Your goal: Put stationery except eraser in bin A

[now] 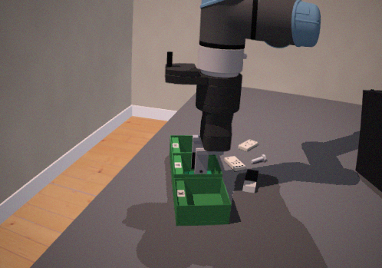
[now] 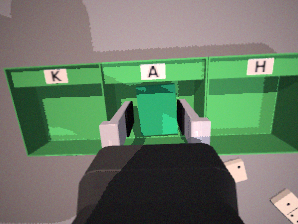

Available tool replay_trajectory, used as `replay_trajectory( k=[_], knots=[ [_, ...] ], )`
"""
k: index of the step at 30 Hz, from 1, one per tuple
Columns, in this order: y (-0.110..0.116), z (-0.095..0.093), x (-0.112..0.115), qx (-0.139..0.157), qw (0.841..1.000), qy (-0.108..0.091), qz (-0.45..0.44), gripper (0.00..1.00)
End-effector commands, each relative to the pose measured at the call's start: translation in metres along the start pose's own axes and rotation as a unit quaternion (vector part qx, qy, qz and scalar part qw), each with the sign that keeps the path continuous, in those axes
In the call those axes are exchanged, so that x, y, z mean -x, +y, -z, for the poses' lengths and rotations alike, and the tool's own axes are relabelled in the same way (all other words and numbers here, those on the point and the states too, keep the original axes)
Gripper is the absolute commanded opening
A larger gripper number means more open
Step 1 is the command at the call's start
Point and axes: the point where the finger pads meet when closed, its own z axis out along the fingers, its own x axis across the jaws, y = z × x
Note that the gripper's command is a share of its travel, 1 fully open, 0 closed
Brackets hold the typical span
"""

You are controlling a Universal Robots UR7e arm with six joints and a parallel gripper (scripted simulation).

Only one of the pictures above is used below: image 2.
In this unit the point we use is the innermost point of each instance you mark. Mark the green three-compartment bin rack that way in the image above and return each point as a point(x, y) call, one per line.
point(252, 104)

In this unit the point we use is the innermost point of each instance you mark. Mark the cream domino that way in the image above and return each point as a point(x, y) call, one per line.
point(287, 203)
point(236, 168)

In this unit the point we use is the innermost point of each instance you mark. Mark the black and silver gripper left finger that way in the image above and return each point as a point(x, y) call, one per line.
point(115, 131)

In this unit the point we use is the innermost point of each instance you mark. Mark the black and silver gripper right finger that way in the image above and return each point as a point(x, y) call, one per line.
point(196, 129)

